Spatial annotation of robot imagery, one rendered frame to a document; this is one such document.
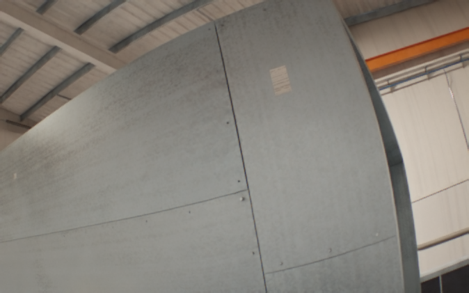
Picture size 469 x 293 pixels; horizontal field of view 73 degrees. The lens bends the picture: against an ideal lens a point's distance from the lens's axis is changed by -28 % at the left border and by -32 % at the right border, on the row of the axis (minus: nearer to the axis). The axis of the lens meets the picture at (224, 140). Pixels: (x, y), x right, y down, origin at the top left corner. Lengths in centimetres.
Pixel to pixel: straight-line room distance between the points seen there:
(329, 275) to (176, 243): 49
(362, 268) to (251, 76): 65
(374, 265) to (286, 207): 33
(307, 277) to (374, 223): 23
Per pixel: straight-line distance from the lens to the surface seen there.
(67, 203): 167
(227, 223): 119
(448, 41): 1005
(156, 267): 134
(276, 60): 121
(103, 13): 895
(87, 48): 957
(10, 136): 1306
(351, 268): 106
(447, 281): 566
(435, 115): 980
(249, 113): 120
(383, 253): 105
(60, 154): 175
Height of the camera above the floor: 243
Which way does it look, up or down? 18 degrees up
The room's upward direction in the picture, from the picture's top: 10 degrees counter-clockwise
